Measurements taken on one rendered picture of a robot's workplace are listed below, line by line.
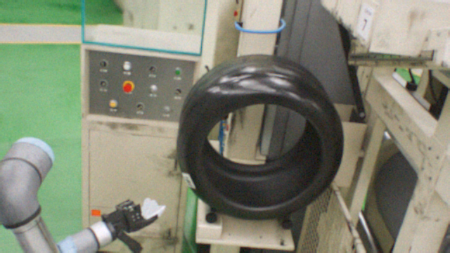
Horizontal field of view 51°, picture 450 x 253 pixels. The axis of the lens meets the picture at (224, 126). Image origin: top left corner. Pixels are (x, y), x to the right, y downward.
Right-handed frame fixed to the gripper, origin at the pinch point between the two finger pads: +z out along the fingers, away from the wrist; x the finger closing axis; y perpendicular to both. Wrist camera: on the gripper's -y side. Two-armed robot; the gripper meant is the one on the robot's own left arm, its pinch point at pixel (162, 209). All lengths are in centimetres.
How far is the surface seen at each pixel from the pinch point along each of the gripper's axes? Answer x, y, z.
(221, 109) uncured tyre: -15.4, 28.8, 21.0
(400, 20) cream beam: -68, 48, 41
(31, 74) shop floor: 396, 23, 95
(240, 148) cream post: 18, 0, 52
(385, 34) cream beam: -65, 46, 38
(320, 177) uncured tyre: -30, -2, 45
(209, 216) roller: 0.3, -11.4, 17.8
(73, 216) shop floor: 159, -52, 19
